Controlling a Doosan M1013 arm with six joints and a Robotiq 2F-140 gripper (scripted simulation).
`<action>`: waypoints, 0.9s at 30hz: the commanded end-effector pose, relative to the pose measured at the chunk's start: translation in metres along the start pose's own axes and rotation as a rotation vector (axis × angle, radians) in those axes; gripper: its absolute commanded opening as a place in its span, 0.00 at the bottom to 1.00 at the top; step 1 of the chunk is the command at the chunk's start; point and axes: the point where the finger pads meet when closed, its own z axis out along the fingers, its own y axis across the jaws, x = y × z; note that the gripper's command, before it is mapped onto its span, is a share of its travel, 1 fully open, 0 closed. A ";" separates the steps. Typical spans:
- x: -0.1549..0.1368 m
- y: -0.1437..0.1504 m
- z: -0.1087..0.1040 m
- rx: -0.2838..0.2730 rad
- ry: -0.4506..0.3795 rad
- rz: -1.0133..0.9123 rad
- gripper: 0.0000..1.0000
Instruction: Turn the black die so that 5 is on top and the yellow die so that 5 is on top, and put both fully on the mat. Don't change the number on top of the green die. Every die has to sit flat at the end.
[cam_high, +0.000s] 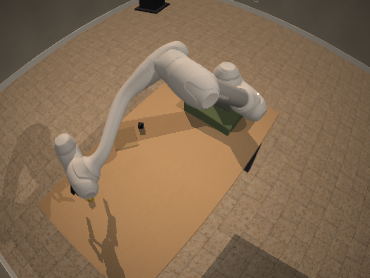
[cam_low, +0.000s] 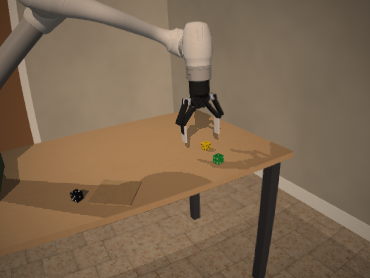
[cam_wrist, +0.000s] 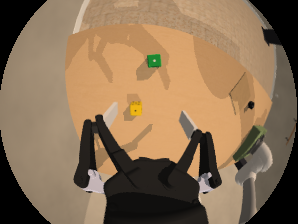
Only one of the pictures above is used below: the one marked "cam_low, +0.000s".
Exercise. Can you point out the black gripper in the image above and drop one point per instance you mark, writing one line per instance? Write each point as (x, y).
(199, 98)

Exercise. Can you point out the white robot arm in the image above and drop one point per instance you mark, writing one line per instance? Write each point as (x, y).
(195, 44)

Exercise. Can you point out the green die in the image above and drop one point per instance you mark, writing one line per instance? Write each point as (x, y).
(218, 158)

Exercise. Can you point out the yellow die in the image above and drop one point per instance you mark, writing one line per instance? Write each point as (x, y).
(206, 145)

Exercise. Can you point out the black die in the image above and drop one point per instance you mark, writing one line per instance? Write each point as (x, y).
(76, 195)

